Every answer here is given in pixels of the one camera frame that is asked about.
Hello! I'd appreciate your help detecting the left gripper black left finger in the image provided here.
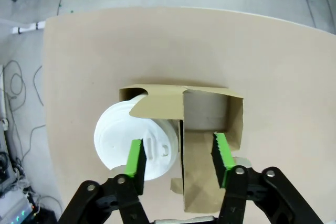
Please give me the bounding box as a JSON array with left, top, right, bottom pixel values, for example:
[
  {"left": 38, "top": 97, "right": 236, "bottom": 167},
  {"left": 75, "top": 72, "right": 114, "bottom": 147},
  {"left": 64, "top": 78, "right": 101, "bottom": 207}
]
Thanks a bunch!
[{"left": 58, "top": 138, "right": 151, "bottom": 224}]

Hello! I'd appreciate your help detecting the tangled cable bundle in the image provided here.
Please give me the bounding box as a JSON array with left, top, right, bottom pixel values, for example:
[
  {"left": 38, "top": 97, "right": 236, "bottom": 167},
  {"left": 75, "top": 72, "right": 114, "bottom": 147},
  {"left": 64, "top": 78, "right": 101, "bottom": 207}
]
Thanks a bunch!
[{"left": 0, "top": 150, "right": 28, "bottom": 196}]

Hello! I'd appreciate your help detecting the white floor cable duct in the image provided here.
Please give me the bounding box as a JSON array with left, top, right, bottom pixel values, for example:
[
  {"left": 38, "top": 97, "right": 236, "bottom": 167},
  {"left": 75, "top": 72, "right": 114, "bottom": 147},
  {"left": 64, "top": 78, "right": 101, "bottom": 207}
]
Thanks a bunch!
[{"left": 11, "top": 20, "right": 47, "bottom": 35}]

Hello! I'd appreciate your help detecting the cardboard box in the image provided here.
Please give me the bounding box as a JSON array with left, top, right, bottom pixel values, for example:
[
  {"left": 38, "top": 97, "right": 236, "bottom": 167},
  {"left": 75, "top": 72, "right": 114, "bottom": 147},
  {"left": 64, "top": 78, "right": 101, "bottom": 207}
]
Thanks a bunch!
[{"left": 119, "top": 83, "right": 245, "bottom": 214}]

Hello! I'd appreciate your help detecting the grey network device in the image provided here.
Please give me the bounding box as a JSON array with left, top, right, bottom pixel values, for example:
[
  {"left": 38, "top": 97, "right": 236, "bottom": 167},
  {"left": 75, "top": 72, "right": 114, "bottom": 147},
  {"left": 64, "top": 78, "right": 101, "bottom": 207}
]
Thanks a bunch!
[{"left": 0, "top": 189, "right": 36, "bottom": 224}]

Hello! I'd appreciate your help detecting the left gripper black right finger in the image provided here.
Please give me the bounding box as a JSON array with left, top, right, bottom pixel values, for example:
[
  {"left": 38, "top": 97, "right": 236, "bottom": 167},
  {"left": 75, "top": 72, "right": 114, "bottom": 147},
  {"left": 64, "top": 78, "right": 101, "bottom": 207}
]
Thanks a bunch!
[{"left": 213, "top": 132, "right": 325, "bottom": 224}]

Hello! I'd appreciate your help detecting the looped black floor cable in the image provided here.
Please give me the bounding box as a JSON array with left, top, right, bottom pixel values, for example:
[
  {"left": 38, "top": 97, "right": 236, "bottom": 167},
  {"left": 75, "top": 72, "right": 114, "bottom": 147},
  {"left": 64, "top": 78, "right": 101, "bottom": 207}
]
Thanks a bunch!
[{"left": 4, "top": 59, "right": 27, "bottom": 111}]

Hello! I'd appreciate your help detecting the paper cup with white lid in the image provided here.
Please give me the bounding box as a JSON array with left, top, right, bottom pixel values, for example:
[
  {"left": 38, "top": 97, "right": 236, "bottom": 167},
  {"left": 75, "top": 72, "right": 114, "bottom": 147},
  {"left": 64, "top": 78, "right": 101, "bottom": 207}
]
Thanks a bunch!
[{"left": 93, "top": 92, "right": 182, "bottom": 182}]

